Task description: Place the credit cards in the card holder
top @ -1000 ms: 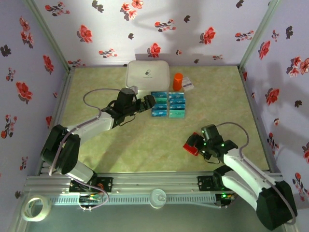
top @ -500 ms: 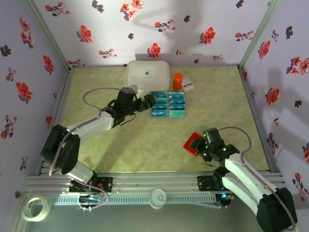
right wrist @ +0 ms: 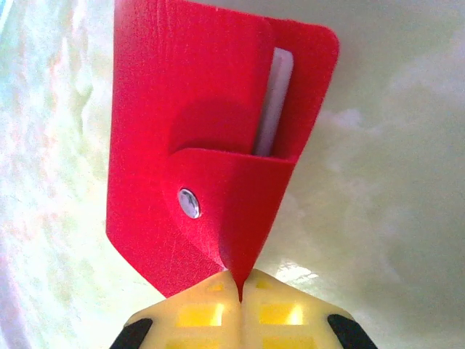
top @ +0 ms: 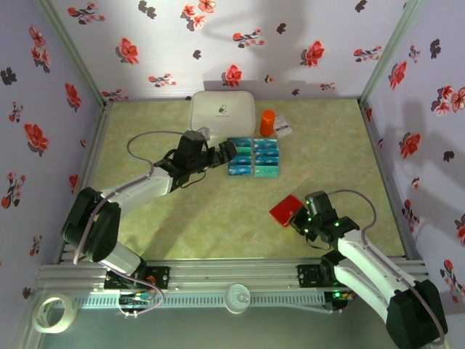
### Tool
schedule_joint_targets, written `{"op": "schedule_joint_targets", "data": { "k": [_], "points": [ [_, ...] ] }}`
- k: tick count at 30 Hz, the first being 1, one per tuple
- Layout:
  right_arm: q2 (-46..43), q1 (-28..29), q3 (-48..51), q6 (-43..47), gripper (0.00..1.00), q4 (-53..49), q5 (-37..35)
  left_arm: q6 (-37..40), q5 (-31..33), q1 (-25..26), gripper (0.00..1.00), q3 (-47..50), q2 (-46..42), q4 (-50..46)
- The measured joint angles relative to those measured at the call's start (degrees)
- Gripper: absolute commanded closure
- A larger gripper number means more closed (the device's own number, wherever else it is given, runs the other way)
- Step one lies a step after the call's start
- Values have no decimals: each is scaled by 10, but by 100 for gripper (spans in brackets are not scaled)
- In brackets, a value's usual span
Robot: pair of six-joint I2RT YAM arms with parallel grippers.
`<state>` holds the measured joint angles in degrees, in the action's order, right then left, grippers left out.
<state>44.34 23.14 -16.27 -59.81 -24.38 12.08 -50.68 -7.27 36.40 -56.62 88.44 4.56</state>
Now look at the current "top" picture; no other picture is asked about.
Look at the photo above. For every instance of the aluminium frame post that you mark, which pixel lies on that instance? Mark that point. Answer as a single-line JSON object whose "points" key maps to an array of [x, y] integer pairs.
{"points": [[76, 54], [387, 54]]}

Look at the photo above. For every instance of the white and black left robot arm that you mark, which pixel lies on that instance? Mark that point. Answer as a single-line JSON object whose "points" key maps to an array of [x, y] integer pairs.
{"points": [[141, 189]]}

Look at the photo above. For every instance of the circuit board with green light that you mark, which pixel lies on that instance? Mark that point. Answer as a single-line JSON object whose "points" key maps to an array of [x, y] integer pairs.
{"points": [[338, 296]]}

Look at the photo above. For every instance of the green VIP card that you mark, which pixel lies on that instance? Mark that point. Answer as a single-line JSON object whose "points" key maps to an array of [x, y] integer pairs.
{"points": [[266, 171]]}

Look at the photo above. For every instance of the small white medicine box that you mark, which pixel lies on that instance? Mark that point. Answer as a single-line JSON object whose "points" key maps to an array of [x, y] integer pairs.
{"points": [[283, 127]]}

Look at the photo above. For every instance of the orange pill bottle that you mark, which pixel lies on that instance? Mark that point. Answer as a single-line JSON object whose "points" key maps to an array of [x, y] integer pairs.
{"points": [[269, 123]]}

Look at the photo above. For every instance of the white pill storage case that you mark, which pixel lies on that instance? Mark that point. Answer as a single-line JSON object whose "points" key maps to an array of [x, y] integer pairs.
{"points": [[221, 112]]}

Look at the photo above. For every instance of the white round knob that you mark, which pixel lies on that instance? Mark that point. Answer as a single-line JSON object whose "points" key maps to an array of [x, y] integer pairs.
{"points": [[237, 299]]}

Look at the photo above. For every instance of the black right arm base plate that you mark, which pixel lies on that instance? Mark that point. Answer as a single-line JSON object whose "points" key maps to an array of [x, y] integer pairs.
{"points": [[309, 276]]}

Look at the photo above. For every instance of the aluminium side rail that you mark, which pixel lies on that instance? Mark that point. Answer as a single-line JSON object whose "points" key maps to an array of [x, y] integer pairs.
{"points": [[88, 163], [383, 163]]}

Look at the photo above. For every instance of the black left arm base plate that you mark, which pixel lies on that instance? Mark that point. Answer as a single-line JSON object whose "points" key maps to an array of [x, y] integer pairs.
{"points": [[160, 276]]}

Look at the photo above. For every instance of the aluminium front frame rail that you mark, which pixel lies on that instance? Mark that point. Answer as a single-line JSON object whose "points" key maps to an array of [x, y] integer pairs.
{"points": [[232, 272]]}

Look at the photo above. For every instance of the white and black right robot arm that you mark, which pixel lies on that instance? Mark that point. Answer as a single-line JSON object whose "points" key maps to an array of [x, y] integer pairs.
{"points": [[363, 261]]}

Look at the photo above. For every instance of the red card holder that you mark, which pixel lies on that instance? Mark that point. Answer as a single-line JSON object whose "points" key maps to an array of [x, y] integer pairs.
{"points": [[285, 211]]}

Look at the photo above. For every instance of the clear tape roll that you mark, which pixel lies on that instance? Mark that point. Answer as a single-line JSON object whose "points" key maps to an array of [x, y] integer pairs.
{"points": [[70, 312]]}

